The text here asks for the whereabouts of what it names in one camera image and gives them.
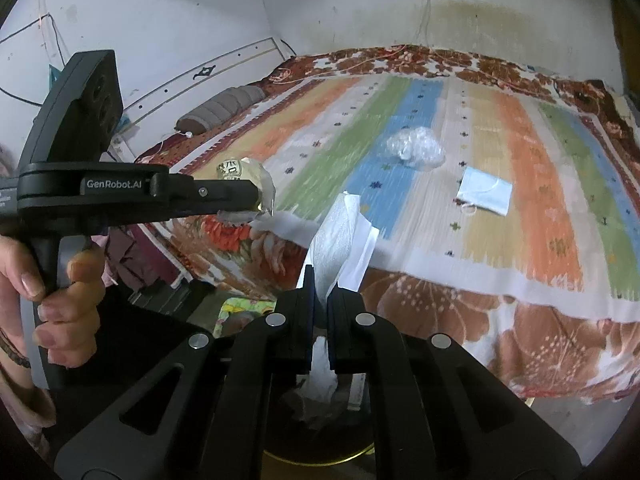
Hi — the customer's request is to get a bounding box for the white tissue paper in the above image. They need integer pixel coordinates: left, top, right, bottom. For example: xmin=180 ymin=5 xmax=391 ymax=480
xmin=282 ymin=191 xmax=381 ymax=431

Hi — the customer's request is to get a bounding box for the white power cable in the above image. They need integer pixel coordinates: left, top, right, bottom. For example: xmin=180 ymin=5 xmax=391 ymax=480
xmin=418 ymin=0 xmax=433 ymax=49

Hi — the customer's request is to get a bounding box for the striped woven mat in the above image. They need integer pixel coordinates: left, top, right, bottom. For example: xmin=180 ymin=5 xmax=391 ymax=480
xmin=170 ymin=72 xmax=640 ymax=305

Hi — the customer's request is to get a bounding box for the black gold-rimmed trash bin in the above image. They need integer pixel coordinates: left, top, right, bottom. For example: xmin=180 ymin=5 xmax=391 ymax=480
xmin=262 ymin=375 xmax=378 ymax=466

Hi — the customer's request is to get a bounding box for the crumpled clear plastic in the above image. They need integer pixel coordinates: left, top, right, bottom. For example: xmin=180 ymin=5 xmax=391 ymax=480
xmin=384 ymin=127 xmax=447 ymax=171

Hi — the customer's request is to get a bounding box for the blue face mask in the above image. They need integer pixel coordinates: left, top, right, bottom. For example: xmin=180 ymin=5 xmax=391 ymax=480
xmin=452 ymin=166 xmax=514 ymax=218

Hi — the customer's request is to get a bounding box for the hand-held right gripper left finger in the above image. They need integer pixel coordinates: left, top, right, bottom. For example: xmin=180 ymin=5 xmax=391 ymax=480
xmin=54 ymin=264 xmax=317 ymax=480

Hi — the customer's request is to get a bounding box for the striped grey bolster pillow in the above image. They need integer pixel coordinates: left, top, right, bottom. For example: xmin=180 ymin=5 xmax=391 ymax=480
xmin=175 ymin=85 xmax=267 ymax=137

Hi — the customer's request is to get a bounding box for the white headboard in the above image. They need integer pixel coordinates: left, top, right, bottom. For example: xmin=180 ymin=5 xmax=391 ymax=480
xmin=107 ymin=35 xmax=297 ymax=162

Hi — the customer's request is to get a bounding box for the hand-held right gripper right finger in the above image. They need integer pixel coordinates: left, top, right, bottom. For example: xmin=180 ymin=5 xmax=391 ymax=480
xmin=326 ymin=287 xmax=583 ymax=480

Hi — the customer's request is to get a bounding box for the white charger cable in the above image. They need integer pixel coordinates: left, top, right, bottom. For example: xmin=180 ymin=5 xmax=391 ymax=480
xmin=145 ymin=131 xmax=196 ymax=161

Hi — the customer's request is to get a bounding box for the person's left forearm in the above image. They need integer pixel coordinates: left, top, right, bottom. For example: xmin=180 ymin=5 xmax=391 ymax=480
xmin=0 ymin=327 xmax=56 ymax=461

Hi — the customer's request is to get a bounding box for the colourful floor mat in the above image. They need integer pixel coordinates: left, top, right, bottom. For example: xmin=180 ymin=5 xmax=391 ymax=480
xmin=216 ymin=296 xmax=277 ymax=338

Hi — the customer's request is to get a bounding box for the floral bed blanket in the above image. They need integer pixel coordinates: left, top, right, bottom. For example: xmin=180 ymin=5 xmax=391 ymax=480
xmin=135 ymin=45 xmax=640 ymax=406

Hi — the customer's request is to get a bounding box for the maroon cloth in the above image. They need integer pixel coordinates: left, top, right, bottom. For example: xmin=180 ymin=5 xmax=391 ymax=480
xmin=106 ymin=230 xmax=177 ymax=292

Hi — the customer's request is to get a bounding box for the gold wrapper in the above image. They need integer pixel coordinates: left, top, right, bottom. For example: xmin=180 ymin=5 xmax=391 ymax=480
xmin=216 ymin=156 xmax=277 ymax=226

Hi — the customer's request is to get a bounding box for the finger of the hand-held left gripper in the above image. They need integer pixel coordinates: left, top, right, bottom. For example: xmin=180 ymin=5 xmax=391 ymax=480
xmin=192 ymin=176 xmax=262 ymax=214

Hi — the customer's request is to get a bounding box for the person's left hand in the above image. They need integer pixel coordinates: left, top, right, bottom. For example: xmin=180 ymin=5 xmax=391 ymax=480
xmin=0 ymin=235 xmax=108 ymax=368

